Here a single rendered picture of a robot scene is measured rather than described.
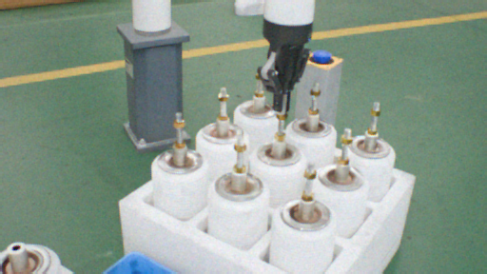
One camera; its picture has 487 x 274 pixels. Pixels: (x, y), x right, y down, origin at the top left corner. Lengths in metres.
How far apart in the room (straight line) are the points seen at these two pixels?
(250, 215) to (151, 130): 0.63
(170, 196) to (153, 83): 0.50
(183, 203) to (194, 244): 0.08
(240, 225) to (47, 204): 0.57
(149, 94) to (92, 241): 0.40
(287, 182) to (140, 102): 0.57
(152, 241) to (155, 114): 0.52
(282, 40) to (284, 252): 0.31
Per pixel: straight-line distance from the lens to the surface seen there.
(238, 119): 1.05
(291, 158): 0.92
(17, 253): 0.73
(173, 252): 0.91
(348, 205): 0.87
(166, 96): 1.37
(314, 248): 0.79
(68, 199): 1.28
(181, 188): 0.88
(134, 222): 0.95
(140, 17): 1.32
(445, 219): 1.28
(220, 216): 0.84
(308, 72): 1.15
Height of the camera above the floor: 0.74
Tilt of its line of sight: 28 degrees down
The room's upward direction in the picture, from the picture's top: 3 degrees clockwise
